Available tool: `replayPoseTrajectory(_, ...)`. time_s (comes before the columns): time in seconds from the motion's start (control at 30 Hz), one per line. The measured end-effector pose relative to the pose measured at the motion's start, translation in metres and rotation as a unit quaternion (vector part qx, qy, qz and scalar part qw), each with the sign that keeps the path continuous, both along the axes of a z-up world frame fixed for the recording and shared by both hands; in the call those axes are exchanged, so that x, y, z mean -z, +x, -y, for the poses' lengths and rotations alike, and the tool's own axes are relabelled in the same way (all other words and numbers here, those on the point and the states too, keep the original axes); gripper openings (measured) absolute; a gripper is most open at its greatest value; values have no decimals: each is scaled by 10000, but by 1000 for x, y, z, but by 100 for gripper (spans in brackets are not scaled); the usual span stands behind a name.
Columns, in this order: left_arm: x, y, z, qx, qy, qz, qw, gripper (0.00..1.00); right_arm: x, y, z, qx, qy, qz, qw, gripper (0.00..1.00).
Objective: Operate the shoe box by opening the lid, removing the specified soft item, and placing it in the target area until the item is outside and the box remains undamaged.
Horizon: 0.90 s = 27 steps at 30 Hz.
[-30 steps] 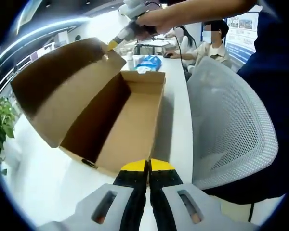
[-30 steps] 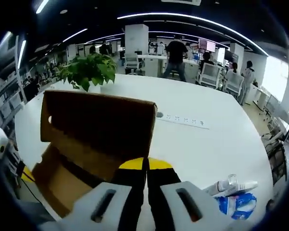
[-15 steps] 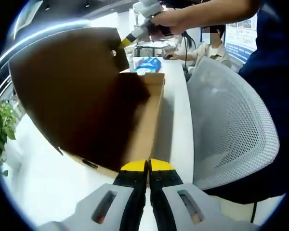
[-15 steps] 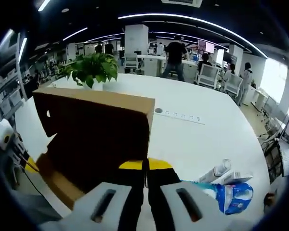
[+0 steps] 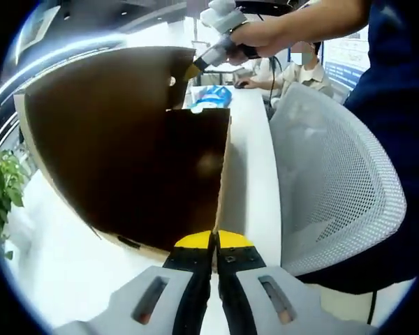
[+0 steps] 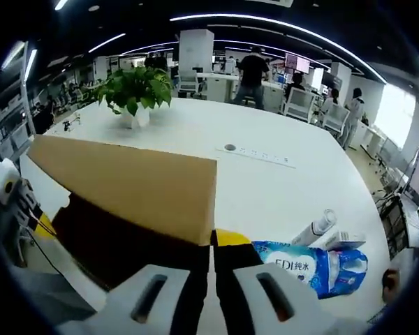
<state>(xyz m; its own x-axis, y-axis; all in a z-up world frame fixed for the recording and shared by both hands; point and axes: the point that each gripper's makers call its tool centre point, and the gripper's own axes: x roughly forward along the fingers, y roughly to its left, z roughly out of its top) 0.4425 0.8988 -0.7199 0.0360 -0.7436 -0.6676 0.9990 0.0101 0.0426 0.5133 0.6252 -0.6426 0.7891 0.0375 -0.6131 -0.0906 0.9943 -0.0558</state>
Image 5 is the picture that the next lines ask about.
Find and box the blue wet wipes pack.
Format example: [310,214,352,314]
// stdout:
[189,84,233,114]

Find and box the person's right hand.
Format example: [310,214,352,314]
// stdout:
[226,19,284,67]

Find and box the black cable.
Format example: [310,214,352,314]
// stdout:
[267,55,282,109]
[366,289,378,325]

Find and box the person's dark blue clothing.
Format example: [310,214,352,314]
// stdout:
[296,0,419,296]

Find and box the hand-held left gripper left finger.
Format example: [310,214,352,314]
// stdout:
[52,230,216,335]

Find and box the grey mesh office chair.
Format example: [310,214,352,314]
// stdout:
[268,83,408,276]

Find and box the brown cardboard shoe box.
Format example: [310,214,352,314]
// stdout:
[19,45,233,262]

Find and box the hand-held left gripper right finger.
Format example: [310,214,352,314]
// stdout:
[216,230,380,335]

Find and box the potted green plant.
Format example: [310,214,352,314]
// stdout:
[0,148,31,261]

